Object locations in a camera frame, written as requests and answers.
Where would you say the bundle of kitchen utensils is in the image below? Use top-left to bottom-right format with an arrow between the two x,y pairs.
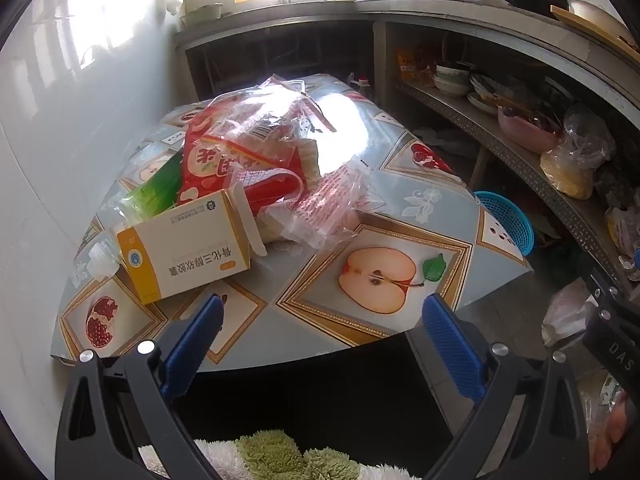
495,92 -> 563,133

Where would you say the orange seasoning packet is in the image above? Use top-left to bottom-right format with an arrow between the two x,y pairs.
397,47 -> 426,78

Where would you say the clear crumpled plastic bag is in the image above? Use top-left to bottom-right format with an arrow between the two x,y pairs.
210,74 -> 341,161

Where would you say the white pan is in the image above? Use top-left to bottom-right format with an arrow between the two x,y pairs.
567,0 -> 636,41

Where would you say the plastic bag with green print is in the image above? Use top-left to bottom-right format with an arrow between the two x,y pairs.
587,367 -> 628,411

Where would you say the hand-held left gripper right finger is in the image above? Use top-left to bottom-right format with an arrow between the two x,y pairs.
421,292 -> 591,480

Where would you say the person's right hand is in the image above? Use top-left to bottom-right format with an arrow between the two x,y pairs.
590,392 -> 632,473

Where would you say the red snack bag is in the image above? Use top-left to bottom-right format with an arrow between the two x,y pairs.
177,110 -> 306,216

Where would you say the pink plastic basin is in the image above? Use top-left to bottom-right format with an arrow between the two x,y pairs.
497,105 -> 563,153

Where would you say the blue plastic basket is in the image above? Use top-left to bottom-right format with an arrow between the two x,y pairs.
472,190 -> 536,256

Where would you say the green enamel basin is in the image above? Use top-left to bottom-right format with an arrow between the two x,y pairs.
180,2 -> 225,28

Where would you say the fruit print tablecloth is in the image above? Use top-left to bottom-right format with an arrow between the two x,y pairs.
50,74 -> 536,366

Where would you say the concrete kitchen counter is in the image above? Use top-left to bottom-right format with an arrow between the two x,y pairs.
172,0 -> 640,286

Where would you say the plastic bag of dried goods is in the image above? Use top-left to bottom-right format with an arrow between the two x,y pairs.
605,200 -> 640,261

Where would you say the wooden cutting board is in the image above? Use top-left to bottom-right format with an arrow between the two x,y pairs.
550,5 -> 640,53

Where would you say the green drink bottle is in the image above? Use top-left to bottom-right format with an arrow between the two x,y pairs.
87,152 -> 183,281

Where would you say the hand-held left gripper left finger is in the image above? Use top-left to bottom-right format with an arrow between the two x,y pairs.
55,294 -> 226,480

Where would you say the grey floor rag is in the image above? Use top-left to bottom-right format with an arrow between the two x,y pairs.
415,127 -> 476,153

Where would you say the person's fuzzy green white clothing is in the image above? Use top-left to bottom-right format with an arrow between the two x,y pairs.
137,427 -> 431,480

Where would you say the white and orange medicine box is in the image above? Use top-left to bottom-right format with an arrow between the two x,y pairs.
116,185 -> 268,306

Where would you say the clear bag with red print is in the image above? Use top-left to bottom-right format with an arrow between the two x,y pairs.
270,157 -> 391,251

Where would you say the white bag on floor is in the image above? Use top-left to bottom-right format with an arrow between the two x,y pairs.
540,280 -> 596,346

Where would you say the bag of yellow grain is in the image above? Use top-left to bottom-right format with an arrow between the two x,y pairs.
540,145 -> 596,201

